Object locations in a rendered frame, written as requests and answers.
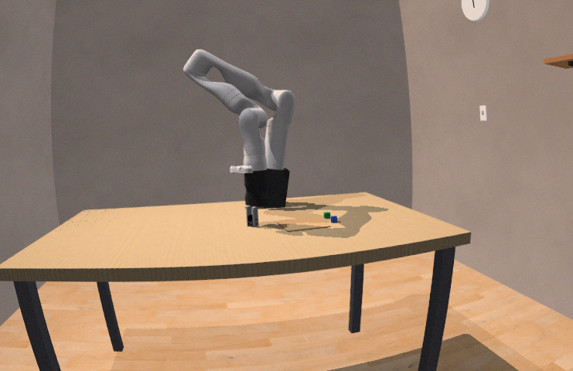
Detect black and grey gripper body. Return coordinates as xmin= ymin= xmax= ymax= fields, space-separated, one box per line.
xmin=230 ymin=155 xmax=269 ymax=207

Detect tan square mat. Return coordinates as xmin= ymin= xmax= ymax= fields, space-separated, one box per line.
xmin=276 ymin=218 xmax=330 ymax=232

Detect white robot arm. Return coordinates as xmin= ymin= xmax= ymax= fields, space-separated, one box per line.
xmin=183 ymin=49 xmax=295 ymax=170

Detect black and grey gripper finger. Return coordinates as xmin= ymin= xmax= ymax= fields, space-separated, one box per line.
xmin=251 ymin=206 xmax=264 ymax=227
xmin=245 ymin=206 xmax=253 ymax=226

